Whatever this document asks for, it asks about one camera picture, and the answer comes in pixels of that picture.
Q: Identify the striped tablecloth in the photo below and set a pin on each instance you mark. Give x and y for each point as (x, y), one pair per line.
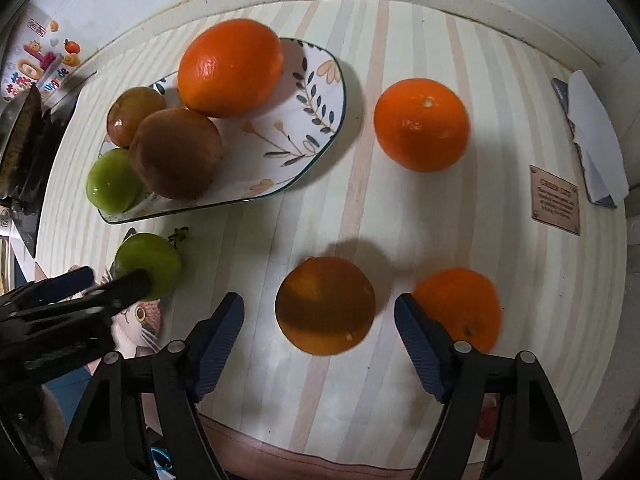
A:
(350, 210)

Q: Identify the colourful printed package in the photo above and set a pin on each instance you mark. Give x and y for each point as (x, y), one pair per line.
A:
(35, 55)

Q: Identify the reddish brown tomato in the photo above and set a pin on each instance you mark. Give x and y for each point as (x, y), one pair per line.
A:
(131, 112)

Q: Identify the green tomato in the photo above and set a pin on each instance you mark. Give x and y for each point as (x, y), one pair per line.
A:
(110, 185)
(160, 257)

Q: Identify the orange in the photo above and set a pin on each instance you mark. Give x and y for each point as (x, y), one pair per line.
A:
(422, 125)
(325, 305)
(470, 305)
(230, 67)

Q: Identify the small red object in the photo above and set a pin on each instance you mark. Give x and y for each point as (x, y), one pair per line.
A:
(487, 422)

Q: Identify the brown kiwi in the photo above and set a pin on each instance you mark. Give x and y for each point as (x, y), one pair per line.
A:
(175, 155)

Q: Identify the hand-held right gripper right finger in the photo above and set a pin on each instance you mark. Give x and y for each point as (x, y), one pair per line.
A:
(420, 350)

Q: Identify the floral ceramic plate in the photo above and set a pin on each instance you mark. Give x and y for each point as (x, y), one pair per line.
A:
(300, 125)

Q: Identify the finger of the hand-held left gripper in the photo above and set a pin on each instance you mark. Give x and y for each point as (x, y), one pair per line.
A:
(132, 285)
(67, 281)

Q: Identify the brown printed label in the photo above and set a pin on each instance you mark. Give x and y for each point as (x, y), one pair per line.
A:
(555, 201)

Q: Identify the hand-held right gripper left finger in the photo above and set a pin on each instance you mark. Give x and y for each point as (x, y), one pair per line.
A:
(220, 345)

